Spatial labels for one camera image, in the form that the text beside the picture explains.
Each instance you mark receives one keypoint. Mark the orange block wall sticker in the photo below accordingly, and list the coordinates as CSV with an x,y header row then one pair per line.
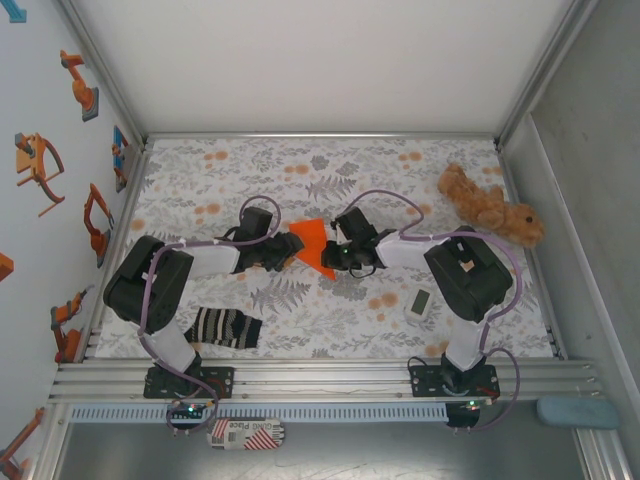
x,y
5,267

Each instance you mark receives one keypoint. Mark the thin aluminium frame rail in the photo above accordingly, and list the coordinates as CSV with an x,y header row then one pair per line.
x,y
320,135

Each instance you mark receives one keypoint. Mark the black white striped sock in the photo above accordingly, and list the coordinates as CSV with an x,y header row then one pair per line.
x,y
230,327

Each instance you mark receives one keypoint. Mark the small green-lit circuit board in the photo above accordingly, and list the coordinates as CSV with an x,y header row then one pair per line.
x,y
190,410
472,404

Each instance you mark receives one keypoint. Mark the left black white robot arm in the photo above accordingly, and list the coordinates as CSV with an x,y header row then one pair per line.
x,y
145,285

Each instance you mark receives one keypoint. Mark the blue-grey oval pad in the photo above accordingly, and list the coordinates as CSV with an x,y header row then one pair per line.
x,y
575,412

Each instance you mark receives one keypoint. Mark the blue orange machine wall sticker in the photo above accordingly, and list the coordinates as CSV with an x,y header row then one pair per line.
x,y
119,150

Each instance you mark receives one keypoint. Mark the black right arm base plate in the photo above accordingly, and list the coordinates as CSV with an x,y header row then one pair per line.
x,y
422,382

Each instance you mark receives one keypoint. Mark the aluminium frame post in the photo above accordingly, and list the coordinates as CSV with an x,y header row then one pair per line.
x,y
548,65
103,65

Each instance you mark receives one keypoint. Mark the brown teddy bear plush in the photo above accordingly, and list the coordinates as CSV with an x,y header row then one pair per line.
x,y
520,225

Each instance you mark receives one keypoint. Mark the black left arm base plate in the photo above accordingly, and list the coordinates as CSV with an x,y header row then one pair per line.
x,y
222,382

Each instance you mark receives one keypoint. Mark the red white printed package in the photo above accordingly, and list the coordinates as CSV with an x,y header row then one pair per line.
x,y
250,435

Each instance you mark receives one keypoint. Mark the orange cloth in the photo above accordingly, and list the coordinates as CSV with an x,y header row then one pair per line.
x,y
312,240

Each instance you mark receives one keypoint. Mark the blue shape wall sticker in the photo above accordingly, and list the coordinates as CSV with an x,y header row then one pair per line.
x,y
17,15

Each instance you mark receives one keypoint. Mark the orange grey gripper wall sticker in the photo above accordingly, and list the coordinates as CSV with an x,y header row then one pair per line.
x,y
30,160

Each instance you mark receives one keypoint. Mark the white digital timer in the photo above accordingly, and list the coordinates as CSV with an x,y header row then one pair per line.
x,y
419,304

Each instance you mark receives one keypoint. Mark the aluminium table side rail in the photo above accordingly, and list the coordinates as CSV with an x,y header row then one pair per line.
x,y
544,300
119,240

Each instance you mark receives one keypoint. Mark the wide aluminium base rail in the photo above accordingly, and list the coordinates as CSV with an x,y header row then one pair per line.
x,y
325,385

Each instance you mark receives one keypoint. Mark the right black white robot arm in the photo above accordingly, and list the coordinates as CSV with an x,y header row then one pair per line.
x,y
470,280

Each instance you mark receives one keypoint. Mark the floral print tablecloth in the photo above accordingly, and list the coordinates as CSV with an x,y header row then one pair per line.
x,y
225,165

